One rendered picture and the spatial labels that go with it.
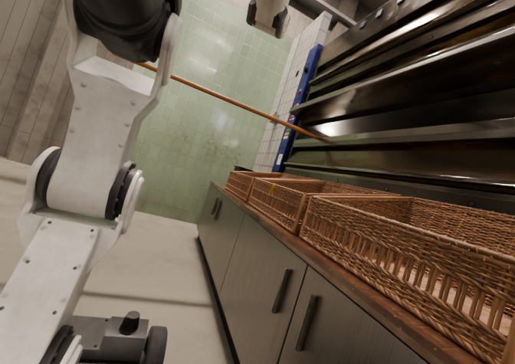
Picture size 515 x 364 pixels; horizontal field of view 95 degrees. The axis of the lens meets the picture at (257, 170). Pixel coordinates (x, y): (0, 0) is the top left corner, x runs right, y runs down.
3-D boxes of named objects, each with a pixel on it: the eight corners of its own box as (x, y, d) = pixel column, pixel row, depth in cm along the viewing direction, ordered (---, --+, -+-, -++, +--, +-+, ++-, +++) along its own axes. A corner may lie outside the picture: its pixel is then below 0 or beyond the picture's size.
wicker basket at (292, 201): (313, 221, 154) (326, 181, 155) (387, 257, 101) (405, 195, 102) (245, 202, 137) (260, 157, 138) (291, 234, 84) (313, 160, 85)
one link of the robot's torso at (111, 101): (116, 235, 52) (180, 9, 38) (18, 217, 46) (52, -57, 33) (135, 201, 66) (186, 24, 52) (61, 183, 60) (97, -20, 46)
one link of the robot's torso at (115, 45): (155, 50, 39) (177, -16, 39) (58, 8, 34) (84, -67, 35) (159, 75, 51) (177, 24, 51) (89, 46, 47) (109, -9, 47)
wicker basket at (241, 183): (274, 202, 211) (283, 172, 212) (309, 219, 158) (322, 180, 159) (223, 188, 193) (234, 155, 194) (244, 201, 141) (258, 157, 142)
